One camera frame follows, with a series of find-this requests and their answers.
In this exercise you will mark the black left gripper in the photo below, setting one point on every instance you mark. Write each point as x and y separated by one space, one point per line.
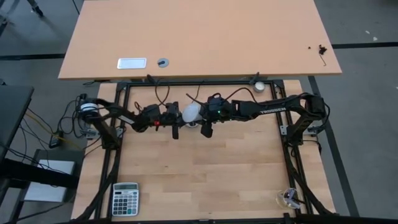
155 115

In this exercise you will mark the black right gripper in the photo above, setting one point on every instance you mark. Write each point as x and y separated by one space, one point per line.
220 110

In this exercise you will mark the white flood lightbulb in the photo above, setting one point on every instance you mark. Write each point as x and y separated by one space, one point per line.
191 112

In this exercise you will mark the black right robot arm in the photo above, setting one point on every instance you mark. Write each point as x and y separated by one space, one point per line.
273 110

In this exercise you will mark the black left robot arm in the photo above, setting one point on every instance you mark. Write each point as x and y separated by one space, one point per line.
124 116

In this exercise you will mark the dark grey clamp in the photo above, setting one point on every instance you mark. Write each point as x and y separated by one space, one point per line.
255 78
152 79

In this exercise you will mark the white rectangular desk plate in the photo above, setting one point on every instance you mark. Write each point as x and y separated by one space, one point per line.
131 63

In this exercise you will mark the large wooden desk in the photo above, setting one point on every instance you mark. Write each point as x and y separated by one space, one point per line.
202 37

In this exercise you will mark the grey desk calculator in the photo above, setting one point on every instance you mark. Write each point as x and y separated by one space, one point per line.
125 200

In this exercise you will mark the clear glass bowl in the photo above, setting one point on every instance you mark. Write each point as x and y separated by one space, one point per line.
287 199

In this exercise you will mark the black power adapter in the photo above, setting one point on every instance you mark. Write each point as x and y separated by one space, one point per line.
56 140

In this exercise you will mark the grey cabinet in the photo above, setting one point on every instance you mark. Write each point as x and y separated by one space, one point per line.
59 154

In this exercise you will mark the small black hex key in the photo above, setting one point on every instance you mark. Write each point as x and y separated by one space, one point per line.
322 49

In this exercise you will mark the black steel beam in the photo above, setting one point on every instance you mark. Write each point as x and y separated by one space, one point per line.
31 174

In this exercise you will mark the black side desk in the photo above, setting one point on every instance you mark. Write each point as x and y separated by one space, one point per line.
12 109

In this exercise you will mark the black chair leg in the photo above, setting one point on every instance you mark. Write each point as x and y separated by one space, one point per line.
36 9

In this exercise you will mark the black aluminium table frame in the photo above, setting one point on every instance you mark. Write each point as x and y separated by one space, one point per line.
202 83

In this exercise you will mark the silver corner bracket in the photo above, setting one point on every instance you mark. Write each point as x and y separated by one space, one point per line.
119 132
283 130

